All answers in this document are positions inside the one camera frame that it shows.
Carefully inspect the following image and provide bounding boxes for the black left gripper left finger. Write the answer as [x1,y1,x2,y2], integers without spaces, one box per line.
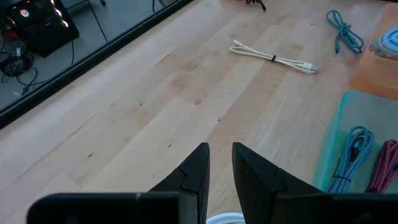
[149,142,210,224]

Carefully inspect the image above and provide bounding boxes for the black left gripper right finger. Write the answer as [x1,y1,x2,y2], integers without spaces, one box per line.
[232,142,323,224]

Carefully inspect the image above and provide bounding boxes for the white cable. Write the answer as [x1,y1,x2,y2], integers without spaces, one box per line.
[205,212,246,224]

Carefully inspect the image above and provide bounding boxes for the blue black braided cable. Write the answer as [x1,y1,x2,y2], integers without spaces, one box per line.
[325,125,376,194]

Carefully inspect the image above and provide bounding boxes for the cream USB cable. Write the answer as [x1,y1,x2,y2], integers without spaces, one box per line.
[229,39,321,75]

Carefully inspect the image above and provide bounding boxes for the pink black braided cable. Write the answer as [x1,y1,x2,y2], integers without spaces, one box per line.
[365,139,398,194]

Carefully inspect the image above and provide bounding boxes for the orange translucent plastic bin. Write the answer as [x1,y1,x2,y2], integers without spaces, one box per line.
[349,2,398,102]

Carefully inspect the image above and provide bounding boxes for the light blue cable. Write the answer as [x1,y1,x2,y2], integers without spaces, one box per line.
[369,26,398,58]

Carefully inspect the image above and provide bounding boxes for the black computer tower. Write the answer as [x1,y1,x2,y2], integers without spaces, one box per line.
[0,0,81,59]

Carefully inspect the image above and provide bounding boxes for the teal braided cable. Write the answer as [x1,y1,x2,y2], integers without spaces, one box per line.
[325,9,365,55]

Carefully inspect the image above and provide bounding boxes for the tangled black floor cables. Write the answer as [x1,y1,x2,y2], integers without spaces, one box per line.
[0,37,40,94]

